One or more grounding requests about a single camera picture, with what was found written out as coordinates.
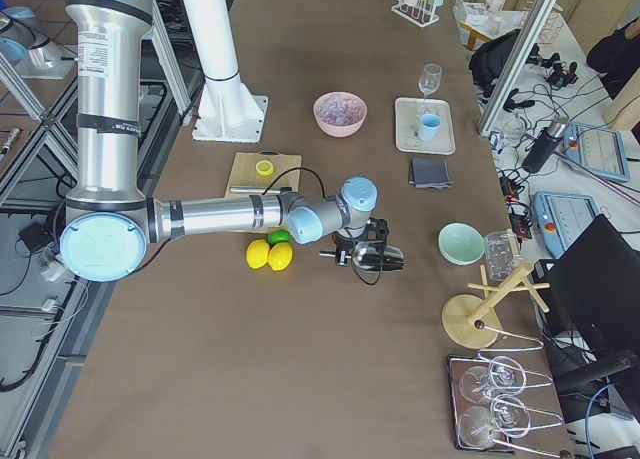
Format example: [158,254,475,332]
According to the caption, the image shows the black thermos bottle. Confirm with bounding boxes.
[522,117,570,174]

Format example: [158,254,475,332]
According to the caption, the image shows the wooden glass stand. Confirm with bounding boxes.
[441,229,550,350]

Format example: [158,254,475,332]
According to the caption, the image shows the wooden cutting board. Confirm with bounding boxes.
[225,152,302,198]

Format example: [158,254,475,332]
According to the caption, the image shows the beige serving tray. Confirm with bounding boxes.
[394,97,456,155]

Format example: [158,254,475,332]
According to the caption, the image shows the blue plastic cup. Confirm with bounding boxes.
[417,113,441,142]

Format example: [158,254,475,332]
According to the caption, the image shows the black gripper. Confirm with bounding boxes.
[319,231,368,266]

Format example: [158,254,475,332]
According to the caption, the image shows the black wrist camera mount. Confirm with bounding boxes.
[365,217,389,245]

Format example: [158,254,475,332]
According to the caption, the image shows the metal ice scoop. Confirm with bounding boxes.
[351,241,405,272]

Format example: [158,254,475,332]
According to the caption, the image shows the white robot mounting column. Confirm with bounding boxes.
[183,0,268,144]

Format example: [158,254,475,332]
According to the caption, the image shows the clear ice cubes pile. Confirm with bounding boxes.
[318,95,363,126]

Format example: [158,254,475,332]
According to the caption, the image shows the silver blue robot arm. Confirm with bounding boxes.
[60,0,377,282]

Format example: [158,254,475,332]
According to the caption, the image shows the black glass tray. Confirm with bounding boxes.
[445,354,566,451]

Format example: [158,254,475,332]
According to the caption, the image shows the blue teach pendant tablet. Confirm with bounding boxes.
[563,122,630,183]

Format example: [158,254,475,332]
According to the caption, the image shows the clear wine glass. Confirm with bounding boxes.
[418,64,442,98]

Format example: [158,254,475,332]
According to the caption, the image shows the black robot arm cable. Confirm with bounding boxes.
[259,166,326,200]

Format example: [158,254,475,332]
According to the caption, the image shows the green bowl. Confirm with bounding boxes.
[438,223,485,265]

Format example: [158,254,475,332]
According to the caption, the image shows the white product box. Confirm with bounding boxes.
[454,2,524,51]

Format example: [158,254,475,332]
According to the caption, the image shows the aluminium frame post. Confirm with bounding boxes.
[478,0,557,137]

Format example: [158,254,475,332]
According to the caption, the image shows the white wire cup rack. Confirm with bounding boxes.
[391,1,439,28]

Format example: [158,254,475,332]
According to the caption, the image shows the pink bowl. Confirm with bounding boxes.
[312,91,368,138]

